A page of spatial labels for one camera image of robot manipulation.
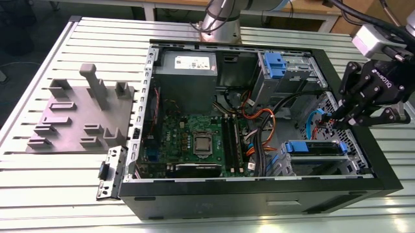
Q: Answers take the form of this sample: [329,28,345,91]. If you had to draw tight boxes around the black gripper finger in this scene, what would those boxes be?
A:
[331,62,379,129]
[343,89,406,131]

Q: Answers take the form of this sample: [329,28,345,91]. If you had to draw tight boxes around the metal disk bay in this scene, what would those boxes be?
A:
[281,139,361,175]

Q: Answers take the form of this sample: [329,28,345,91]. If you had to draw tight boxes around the tall metal drive cage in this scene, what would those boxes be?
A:
[251,50,329,109]

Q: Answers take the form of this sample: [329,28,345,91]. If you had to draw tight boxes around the blue drive latch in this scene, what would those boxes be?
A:
[265,52,289,80]

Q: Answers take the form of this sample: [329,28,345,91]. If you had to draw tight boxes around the wooden cabinet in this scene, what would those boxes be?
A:
[330,0,415,66]

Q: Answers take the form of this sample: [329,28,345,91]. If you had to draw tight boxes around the wooden desk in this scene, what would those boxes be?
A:
[130,0,345,33]

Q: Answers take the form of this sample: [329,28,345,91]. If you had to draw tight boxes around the RAM stick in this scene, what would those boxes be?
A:
[231,114,246,173]

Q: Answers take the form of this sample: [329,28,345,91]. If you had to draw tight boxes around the grey power supply unit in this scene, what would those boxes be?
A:
[153,50,219,116]

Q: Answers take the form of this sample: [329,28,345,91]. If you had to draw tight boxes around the silver CPU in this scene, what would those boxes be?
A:
[194,135,214,152]

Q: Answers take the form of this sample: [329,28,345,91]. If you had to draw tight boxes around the green motherboard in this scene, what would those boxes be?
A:
[138,114,257,179]

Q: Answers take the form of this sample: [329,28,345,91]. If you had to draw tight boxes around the CPU socket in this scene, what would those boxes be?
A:
[191,130,217,160]

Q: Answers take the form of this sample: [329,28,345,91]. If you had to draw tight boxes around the black PC case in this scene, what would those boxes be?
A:
[118,38,405,220]

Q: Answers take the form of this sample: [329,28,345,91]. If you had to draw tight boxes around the black graphics card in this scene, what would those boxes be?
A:
[165,163,223,179]

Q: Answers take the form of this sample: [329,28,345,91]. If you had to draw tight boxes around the grey parts rack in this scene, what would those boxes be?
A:
[26,63,138,154]

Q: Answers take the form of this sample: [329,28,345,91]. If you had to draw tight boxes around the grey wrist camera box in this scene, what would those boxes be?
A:
[351,24,409,59]

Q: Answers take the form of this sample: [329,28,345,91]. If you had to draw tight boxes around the black-plug power wire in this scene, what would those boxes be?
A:
[317,113,338,131]

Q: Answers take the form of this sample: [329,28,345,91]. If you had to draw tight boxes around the blue data wire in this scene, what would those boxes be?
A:
[306,108,331,141]

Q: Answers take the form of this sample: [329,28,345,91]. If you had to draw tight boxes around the black arm hose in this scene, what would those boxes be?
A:
[326,0,415,47]

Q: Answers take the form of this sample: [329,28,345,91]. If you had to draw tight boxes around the orange yellow wire bundle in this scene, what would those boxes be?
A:
[242,91,278,156]

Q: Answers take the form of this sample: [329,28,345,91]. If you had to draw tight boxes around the black cable bundle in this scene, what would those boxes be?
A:
[253,89,325,177]

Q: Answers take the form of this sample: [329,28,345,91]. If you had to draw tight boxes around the thin red wire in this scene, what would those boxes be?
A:
[151,87,162,139]

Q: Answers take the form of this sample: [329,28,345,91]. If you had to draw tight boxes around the metal expansion slot bracket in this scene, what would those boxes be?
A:
[97,145,130,201]

